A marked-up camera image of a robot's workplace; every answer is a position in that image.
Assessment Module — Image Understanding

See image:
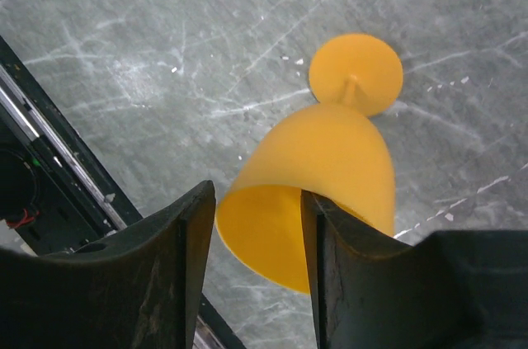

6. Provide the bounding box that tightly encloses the aluminium frame rail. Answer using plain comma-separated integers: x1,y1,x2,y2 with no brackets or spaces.
1,68,127,231

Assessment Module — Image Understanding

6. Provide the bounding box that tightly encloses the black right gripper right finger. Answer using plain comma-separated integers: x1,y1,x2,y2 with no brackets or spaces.
301,192,527,348

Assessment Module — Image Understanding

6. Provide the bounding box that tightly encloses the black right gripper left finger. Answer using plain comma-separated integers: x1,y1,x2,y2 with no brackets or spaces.
1,181,216,348

